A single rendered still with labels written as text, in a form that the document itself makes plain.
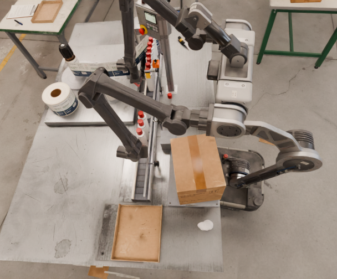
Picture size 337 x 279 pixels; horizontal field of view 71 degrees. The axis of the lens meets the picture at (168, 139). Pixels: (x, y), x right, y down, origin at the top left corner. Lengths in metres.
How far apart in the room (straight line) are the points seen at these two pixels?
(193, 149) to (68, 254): 0.92
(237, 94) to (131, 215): 0.93
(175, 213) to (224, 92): 0.80
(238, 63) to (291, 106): 2.01
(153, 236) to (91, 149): 0.73
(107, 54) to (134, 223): 1.41
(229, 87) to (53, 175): 1.28
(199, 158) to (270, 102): 1.83
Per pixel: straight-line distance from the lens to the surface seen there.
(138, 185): 1.47
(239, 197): 2.11
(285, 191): 2.49
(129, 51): 1.44
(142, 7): 1.49
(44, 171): 1.81
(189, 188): 1.17
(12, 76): 4.02
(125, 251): 1.46
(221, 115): 0.90
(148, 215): 1.46
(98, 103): 1.01
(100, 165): 1.64
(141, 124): 1.42
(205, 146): 1.26
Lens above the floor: 2.24
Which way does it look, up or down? 61 degrees down
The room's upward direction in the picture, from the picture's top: 12 degrees counter-clockwise
